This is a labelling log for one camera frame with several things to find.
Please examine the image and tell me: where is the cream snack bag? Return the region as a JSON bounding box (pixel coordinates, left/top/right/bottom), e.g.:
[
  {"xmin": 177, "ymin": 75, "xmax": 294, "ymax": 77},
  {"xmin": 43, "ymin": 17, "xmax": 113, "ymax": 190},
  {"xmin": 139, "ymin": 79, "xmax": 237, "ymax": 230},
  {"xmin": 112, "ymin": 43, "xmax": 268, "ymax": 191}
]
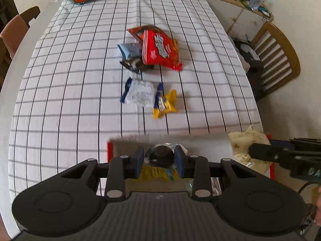
[{"xmin": 229, "ymin": 125, "xmax": 271, "ymax": 175}]

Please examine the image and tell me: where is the yellow silver snack packet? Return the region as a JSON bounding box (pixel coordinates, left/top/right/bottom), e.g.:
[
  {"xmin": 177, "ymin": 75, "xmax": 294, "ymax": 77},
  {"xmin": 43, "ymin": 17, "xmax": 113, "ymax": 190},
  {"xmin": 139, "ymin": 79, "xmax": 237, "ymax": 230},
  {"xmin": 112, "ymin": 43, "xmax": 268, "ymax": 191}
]
[{"xmin": 139, "ymin": 143, "xmax": 188, "ymax": 182}]

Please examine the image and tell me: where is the yellow blue snack packet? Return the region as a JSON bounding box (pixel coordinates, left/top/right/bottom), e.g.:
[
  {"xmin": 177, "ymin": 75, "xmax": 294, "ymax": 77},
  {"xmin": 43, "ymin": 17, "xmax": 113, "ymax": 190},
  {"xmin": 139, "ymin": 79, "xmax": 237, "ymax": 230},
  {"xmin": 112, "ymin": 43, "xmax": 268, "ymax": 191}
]
[{"xmin": 153, "ymin": 83, "xmax": 179, "ymax": 119}]

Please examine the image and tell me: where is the white blue snack packet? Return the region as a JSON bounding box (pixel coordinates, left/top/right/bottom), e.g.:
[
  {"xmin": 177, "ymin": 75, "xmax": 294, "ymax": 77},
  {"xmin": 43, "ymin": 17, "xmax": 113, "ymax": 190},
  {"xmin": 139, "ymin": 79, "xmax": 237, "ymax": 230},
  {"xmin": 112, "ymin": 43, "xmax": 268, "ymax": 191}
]
[{"xmin": 120, "ymin": 78, "xmax": 157, "ymax": 108}]

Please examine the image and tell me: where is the dark brown snack packet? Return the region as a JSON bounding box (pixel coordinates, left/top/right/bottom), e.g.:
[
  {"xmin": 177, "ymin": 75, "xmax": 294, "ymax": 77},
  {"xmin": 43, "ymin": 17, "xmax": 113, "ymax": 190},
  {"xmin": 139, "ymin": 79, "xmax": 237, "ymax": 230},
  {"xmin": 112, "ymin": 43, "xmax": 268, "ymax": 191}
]
[{"xmin": 120, "ymin": 58, "xmax": 154, "ymax": 74}]

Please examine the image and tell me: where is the red chips bag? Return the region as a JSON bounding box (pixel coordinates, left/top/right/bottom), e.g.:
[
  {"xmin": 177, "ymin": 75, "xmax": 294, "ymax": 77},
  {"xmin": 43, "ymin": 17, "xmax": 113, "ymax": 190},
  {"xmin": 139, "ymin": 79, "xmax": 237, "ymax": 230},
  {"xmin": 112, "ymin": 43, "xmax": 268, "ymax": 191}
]
[{"xmin": 142, "ymin": 29, "xmax": 182, "ymax": 71}]

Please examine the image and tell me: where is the light blue snack packet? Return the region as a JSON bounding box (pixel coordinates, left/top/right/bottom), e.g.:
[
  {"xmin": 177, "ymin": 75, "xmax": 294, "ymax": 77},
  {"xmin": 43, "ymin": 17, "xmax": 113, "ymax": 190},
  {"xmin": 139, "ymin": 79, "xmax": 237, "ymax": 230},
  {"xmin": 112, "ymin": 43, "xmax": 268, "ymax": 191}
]
[{"xmin": 118, "ymin": 43, "xmax": 142, "ymax": 60}]

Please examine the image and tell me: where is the orange foil snack bag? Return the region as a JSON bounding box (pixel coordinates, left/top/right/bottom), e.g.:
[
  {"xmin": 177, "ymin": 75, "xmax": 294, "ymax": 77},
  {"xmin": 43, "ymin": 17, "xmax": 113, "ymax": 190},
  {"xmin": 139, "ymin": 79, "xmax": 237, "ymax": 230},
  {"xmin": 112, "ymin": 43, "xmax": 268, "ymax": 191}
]
[{"xmin": 127, "ymin": 25, "xmax": 164, "ymax": 44}]

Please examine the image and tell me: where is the person's right hand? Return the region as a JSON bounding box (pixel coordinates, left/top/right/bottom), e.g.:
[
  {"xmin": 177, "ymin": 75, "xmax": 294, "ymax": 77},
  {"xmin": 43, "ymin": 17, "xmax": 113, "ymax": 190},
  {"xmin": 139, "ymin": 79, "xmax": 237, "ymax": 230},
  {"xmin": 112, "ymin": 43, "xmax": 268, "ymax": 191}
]
[{"xmin": 312, "ymin": 186, "xmax": 321, "ymax": 226}]

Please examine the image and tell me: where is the red white cardboard box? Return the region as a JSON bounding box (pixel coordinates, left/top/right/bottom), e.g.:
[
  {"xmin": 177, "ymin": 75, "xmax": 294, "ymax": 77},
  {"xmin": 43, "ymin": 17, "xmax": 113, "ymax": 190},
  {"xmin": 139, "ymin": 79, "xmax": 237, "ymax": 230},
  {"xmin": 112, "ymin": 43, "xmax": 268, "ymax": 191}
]
[{"xmin": 107, "ymin": 131, "xmax": 271, "ymax": 195}]

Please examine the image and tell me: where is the black bag on chair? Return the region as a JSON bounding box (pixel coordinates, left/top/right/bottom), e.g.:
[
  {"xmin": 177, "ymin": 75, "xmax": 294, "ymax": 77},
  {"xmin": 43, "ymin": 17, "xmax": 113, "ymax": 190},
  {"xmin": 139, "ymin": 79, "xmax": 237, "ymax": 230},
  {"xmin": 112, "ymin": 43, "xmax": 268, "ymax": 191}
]
[{"xmin": 233, "ymin": 39, "xmax": 264, "ymax": 80}]

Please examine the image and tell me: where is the wooden chair right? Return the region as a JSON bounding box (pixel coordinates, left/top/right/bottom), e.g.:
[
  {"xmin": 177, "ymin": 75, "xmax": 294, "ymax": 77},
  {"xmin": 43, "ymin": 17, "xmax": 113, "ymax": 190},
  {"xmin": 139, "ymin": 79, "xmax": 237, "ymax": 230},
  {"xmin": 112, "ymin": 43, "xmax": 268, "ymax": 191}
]
[{"xmin": 250, "ymin": 22, "xmax": 301, "ymax": 101}]

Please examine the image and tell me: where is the white checkered tablecloth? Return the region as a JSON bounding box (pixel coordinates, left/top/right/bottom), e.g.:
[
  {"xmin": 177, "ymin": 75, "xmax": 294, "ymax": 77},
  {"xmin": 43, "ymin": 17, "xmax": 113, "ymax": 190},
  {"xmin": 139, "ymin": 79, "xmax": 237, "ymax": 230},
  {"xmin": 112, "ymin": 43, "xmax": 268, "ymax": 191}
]
[{"xmin": 8, "ymin": 0, "xmax": 262, "ymax": 199}]

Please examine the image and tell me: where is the white drawer cabinet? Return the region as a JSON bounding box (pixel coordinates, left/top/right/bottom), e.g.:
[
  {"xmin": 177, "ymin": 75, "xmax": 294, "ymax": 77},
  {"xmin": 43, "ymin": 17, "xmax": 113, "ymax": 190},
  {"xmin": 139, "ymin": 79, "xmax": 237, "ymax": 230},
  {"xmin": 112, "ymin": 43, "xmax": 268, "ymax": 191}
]
[{"xmin": 207, "ymin": 0, "xmax": 273, "ymax": 41}]

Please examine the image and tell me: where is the wooden chair with pink cloth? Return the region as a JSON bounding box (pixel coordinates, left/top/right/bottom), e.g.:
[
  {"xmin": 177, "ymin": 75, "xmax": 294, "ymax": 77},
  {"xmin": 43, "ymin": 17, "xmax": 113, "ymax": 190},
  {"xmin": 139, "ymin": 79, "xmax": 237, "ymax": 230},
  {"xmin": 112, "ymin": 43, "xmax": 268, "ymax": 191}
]
[{"xmin": 0, "ymin": 6, "xmax": 40, "ymax": 86}]

